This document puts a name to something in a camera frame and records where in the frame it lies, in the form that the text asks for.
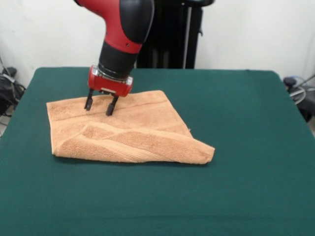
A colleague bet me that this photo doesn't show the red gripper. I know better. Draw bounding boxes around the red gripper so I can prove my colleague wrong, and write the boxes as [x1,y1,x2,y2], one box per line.
[84,65,134,117]

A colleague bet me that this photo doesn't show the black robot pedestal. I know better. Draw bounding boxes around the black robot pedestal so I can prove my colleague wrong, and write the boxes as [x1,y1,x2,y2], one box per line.
[134,0,215,69]

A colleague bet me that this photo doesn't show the grey chair base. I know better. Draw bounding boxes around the grey chair base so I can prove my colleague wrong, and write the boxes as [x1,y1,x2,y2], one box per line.
[283,75,315,122]

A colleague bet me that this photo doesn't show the black chair base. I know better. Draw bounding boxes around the black chair base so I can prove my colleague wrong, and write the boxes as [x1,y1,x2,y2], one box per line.
[0,66,27,118]

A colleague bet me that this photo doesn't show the tan terry towel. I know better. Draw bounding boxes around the tan terry towel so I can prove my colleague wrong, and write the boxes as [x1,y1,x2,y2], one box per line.
[46,90,216,165]

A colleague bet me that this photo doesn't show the dark green table cloth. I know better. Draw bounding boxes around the dark green table cloth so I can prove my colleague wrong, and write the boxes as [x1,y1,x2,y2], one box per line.
[0,66,315,236]

